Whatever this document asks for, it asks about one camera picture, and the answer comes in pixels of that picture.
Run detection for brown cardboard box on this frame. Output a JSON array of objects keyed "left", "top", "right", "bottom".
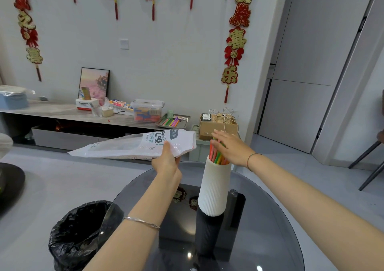
[{"left": 199, "top": 114, "right": 239, "bottom": 141}]

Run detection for black framed pink picture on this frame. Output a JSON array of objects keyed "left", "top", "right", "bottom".
[{"left": 78, "top": 67, "right": 110, "bottom": 101}]

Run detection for white ribbed vase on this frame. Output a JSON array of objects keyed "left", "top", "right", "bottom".
[{"left": 198, "top": 155, "right": 232, "bottom": 217}]

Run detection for person's left hand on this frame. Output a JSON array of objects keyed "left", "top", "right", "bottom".
[{"left": 151, "top": 142, "right": 182, "bottom": 186}]

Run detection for white red tissue box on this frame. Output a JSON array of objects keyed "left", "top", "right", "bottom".
[{"left": 76, "top": 97, "right": 100, "bottom": 111}]

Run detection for blue box with plastic cover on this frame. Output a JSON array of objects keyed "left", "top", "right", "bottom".
[{"left": 0, "top": 85, "right": 36, "bottom": 110}]

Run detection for bundle of coloured straws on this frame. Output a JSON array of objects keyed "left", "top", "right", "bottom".
[{"left": 209, "top": 140, "right": 230, "bottom": 166}]

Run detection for loose coloured pens bunch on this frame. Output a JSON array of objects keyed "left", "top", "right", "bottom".
[{"left": 162, "top": 116, "right": 188, "bottom": 128}]

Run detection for white plastic packaging bag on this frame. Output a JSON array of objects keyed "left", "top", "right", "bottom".
[{"left": 68, "top": 129, "right": 197, "bottom": 161}]

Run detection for person's left forearm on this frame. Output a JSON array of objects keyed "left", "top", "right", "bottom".
[{"left": 83, "top": 175, "right": 182, "bottom": 271}]

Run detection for black round side table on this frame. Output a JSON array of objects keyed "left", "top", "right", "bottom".
[{"left": 0, "top": 163, "right": 26, "bottom": 217}]

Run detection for grey cabinet door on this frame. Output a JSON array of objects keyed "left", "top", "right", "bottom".
[{"left": 259, "top": 0, "right": 378, "bottom": 154}]

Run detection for metal tray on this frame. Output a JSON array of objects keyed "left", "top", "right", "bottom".
[{"left": 156, "top": 113, "right": 191, "bottom": 129}]

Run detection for grey drawer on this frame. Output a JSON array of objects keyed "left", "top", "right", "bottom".
[{"left": 31, "top": 126, "right": 120, "bottom": 151}]

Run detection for person's right forearm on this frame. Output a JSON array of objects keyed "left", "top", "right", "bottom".
[{"left": 247, "top": 154, "right": 384, "bottom": 271}]

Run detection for clear plastic storage box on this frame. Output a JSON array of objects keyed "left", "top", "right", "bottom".
[{"left": 131, "top": 99, "right": 165, "bottom": 122}]

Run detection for red gold hanging couplet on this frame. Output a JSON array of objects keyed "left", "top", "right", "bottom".
[
  {"left": 10, "top": 0, "right": 43, "bottom": 82},
  {"left": 221, "top": 0, "right": 256, "bottom": 104}
]

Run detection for dark chair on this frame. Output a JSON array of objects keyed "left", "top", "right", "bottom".
[{"left": 348, "top": 91, "right": 384, "bottom": 192}]

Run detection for colourful flat packet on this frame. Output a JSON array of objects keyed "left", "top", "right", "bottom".
[{"left": 109, "top": 100, "right": 134, "bottom": 113}]

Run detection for kraft tags with white string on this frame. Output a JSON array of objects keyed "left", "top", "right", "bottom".
[{"left": 210, "top": 108, "right": 237, "bottom": 133}]

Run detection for red string bracelet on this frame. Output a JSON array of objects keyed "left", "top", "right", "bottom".
[{"left": 247, "top": 153, "right": 263, "bottom": 172}]

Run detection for long low marble cabinet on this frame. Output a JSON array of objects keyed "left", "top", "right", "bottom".
[{"left": 0, "top": 100, "right": 192, "bottom": 160}]

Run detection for person's right hand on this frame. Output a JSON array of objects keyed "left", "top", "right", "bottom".
[{"left": 211, "top": 130, "right": 256, "bottom": 169}]

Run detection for silver bracelet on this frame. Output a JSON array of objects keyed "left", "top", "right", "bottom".
[{"left": 124, "top": 216, "right": 161, "bottom": 231}]

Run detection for black bin with bag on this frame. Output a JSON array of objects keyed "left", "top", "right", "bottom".
[{"left": 49, "top": 201, "right": 124, "bottom": 271}]

